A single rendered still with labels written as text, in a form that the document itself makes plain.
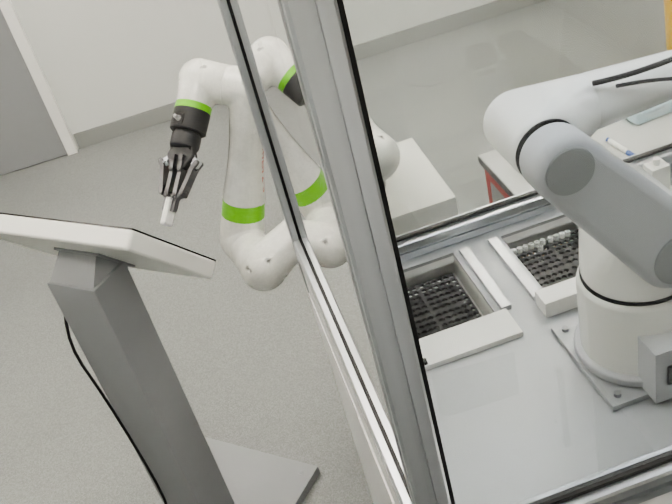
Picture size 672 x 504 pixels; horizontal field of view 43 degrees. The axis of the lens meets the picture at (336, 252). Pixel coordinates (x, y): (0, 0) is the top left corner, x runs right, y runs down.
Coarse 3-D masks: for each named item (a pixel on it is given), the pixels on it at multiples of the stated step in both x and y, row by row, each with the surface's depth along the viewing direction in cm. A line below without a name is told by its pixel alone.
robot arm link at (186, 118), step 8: (176, 112) 211; (184, 112) 210; (192, 112) 210; (200, 112) 211; (176, 120) 210; (184, 120) 210; (192, 120) 210; (200, 120) 211; (208, 120) 214; (176, 128) 212; (184, 128) 211; (192, 128) 210; (200, 128) 211; (200, 136) 215
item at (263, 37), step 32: (256, 0) 102; (256, 32) 117; (256, 64) 137; (288, 64) 91; (288, 96) 102; (288, 128) 118; (288, 160) 138; (288, 192) 168; (320, 192) 103; (320, 224) 119; (320, 256) 140; (352, 288) 104; (352, 320) 120; (352, 352) 142; (384, 416) 121
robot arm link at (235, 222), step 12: (264, 204) 230; (228, 216) 227; (240, 216) 226; (252, 216) 226; (264, 216) 231; (228, 228) 228; (240, 228) 227; (252, 228) 228; (264, 228) 233; (228, 240) 229; (228, 252) 229
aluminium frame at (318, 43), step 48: (288, 0) 64; (336, 0) 65; (240, 48) 158; (336, 48) 66; (336, 96) 69; (336, 144) 71; (336, 192) 73; (384, 192) 76; (384, 240) 77; (384, 288) 81; (336, 336) 155; (384, 336) 83; (384, 384) 87; (432, 432) 92; (432, 480) 96; (624, 480) 107
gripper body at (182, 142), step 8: (176, 136) 210; (184, 136) 210; (192, 136) 211; (176, 144) 211; (184, 144) 210; (192, 144) 211; (168, 152) 214; (176, 152) 213; (184, 152) 212; (192, 152) 211; (176, 160) 212; (184, 160) 211; (176, 168) 213; (184, 168) 211
